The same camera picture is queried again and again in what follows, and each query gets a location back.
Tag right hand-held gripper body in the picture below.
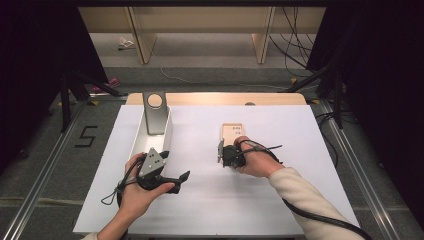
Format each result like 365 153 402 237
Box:
217 137 248 170

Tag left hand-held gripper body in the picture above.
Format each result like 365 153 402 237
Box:
136 147 183 195

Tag white plastic storage box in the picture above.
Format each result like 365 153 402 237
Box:
126 105 174 171

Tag person's right hand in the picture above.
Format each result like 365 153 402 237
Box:
232 135 285 179

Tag person's left hand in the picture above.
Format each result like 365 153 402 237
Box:
117 152 176 220

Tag white table sheet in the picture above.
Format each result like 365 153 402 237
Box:
72 104 360 236

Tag wooden table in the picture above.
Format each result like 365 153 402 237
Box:
125 92 308 107

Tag pink object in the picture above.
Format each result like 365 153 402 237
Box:
91 76 121 94

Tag black metal stand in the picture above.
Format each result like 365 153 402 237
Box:
59 69 128 134
285 65 345 130

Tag crumpled white paper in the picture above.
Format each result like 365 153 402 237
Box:
116 36 135 51

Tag wooden shelf unit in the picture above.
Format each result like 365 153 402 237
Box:
77 6 327 65

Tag dark curtain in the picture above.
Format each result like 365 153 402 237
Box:
0 0 109 176
305 0 424 229

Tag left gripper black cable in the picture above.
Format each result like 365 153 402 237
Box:
100 153 148 207

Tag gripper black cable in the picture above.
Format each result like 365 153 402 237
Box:
100 153 148 207
238 139 374 240

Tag white floor cable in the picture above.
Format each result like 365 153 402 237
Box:
159 65 288 91

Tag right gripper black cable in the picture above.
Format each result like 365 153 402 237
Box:
238 139 374 240

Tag aluminium floor rail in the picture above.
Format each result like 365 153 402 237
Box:
2 99 88 240
315 99 398 240

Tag bundle of black cables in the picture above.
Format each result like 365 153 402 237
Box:
268 6 318 78

